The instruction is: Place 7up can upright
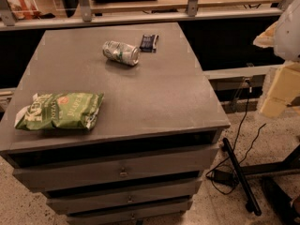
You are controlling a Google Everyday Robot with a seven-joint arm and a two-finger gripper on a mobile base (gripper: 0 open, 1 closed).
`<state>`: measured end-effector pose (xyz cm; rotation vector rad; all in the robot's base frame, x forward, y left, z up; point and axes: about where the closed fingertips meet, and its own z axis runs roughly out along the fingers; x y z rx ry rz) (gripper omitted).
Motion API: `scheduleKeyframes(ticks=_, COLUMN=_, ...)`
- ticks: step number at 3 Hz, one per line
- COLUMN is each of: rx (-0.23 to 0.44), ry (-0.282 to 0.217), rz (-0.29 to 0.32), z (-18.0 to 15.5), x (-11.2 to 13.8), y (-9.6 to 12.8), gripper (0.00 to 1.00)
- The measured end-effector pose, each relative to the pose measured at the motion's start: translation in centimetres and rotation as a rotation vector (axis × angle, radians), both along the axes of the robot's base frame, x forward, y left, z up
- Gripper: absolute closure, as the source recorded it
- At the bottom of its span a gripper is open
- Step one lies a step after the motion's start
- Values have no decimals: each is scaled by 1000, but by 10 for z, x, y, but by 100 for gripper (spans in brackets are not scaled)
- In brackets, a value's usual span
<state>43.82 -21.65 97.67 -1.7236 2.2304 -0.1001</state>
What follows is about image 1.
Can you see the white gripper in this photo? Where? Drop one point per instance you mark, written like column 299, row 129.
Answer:
column 290, row 35

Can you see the silver green 7up can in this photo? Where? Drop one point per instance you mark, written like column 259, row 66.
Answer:
column 121, row 52

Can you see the black power adapter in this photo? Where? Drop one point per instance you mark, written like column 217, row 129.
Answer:
column 224, row 178

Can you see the dark blue snack packet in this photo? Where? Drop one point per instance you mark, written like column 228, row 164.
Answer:
column 149, row 43

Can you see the black metal floor bar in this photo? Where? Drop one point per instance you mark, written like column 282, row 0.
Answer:
column 251, row 205

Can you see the middle grey drawer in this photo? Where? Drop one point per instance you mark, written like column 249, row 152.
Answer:
column 125, row 196

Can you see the grey drawer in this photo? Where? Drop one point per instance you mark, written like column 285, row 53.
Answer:
column 89, row 172
column 130, row 212
column 125, row 196

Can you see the bottom grey drawer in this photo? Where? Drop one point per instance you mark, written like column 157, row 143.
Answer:
column 130, row 212

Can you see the grey metal railing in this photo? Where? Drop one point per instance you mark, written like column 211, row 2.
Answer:
column 49, row 14

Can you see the green chip bag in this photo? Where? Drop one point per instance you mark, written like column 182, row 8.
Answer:
column 63, row 111

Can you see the top grey drawer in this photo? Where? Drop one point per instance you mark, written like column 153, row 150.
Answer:
column 89, row 172

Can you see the red white bag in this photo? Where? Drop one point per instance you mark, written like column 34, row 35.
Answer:
column 24, row 9

